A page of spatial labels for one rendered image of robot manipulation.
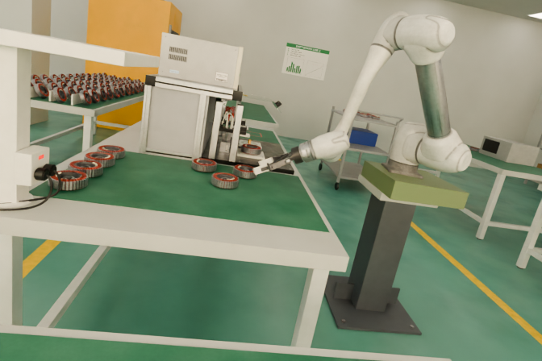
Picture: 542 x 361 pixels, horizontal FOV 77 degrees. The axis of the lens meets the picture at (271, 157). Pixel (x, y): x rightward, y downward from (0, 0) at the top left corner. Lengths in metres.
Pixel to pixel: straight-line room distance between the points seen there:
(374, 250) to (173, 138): 1.22
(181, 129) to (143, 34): 3.90
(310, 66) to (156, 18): 3.29
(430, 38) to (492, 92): 7.66
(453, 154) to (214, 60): 1.20
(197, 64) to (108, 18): 3.95
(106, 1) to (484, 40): 7.25
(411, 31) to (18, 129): 1.34
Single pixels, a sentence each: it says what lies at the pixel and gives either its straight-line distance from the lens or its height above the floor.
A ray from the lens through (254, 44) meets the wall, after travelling 7.18.
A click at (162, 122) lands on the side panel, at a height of 0.91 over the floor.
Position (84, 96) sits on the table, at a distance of 2.88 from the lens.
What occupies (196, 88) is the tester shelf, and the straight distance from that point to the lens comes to 1.63.
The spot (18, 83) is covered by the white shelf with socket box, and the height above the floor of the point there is 1.08.
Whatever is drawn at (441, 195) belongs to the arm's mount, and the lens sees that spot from 1.85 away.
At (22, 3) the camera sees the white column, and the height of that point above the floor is 1.51.
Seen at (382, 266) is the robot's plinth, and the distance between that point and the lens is 2.08.
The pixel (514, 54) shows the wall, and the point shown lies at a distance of 9.31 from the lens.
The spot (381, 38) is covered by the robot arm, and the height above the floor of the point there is 1.45.
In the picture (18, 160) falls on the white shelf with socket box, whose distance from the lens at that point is 1.10.
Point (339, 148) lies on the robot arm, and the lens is 1.46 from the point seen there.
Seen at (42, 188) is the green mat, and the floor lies 0.75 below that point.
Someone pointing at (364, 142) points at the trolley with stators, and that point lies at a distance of 4.66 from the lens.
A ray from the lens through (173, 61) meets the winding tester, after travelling 1.78.
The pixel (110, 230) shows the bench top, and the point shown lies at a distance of 1.01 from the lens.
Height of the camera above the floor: 1.21
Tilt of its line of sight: 13 degrees down
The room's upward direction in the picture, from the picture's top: 11 degrees clockwise
